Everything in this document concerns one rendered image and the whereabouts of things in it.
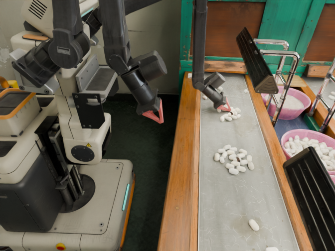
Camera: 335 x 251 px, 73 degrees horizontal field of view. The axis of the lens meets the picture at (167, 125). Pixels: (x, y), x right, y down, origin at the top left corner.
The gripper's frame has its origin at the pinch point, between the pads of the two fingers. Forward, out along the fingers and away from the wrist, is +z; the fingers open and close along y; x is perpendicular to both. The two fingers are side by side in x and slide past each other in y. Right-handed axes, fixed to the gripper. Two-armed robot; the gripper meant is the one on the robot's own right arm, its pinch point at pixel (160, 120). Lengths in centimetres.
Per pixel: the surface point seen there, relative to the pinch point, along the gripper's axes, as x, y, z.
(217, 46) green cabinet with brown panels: -26, 92, 19
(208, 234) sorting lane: -2.6, -24.9, 30.1
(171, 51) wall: 17, 173, 34
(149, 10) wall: 19, 173, -10
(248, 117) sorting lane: -28, 39, 43
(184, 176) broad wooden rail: 2.6, -3.9, 24.6
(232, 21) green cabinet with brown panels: -40, 91, 9
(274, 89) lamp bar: -38.0, 11.4, 12.2
